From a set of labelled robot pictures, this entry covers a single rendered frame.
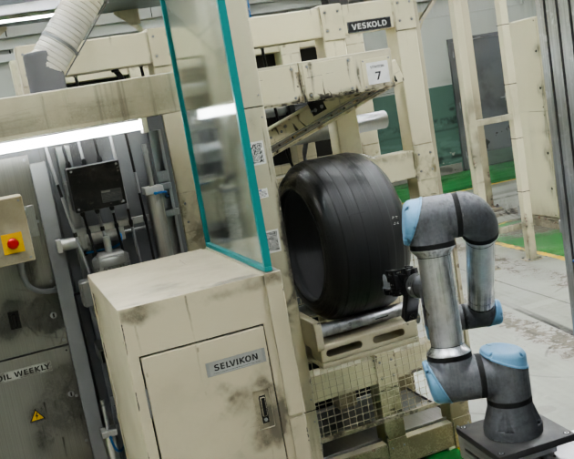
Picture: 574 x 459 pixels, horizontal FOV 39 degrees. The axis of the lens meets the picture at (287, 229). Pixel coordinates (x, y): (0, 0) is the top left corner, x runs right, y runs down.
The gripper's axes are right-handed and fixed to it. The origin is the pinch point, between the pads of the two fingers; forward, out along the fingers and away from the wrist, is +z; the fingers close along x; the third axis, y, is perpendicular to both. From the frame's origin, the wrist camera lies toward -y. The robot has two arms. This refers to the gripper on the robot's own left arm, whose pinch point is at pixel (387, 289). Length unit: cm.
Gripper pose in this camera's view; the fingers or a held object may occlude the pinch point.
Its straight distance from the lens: 264.6
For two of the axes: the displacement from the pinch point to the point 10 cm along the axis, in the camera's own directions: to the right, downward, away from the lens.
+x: -9.2, 2.1, -3.3
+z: -3.3, 0.2, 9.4
